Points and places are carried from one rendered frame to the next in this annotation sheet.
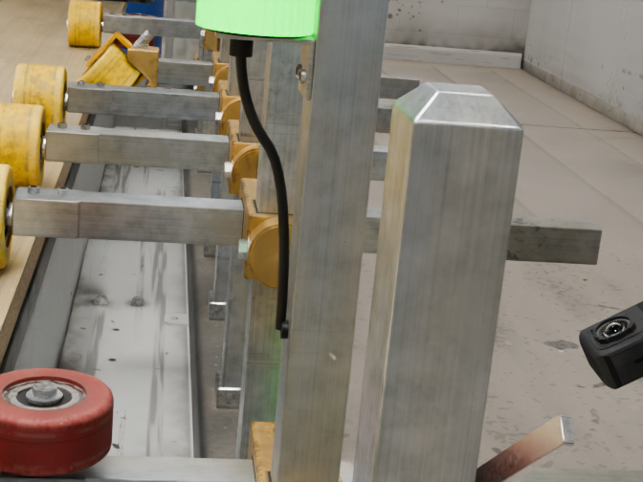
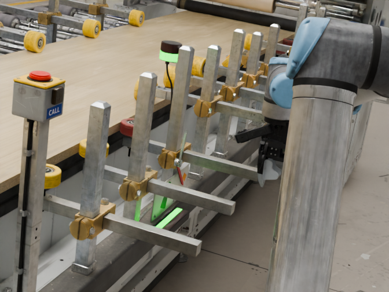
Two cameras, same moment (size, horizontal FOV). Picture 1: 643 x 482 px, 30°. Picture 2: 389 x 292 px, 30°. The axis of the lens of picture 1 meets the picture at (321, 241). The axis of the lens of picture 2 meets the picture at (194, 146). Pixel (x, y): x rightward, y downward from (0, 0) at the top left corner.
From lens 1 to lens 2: 154 cm
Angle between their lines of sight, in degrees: 25
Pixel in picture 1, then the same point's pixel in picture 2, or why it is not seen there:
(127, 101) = (220, 70)
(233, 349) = (217, 141)
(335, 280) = (178, 107)
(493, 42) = not seen: outside the picture
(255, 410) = (195, 146)
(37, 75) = (197, 59)
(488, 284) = (147, 97)
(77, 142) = not seen: hidden behind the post
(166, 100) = not seen: hidden behind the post
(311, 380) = (172, 126)
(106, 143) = (195, 80)
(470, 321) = (145, 101)
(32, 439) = (127, 128)
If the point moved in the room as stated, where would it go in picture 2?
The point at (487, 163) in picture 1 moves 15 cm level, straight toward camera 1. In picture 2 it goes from (147, 81) to (106, 88)
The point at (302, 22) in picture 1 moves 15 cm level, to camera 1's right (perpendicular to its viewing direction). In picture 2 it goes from (174, 59) to (221, 72)
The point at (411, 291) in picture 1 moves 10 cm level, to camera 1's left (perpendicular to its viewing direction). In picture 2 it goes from (139, 96) to (106, 87)
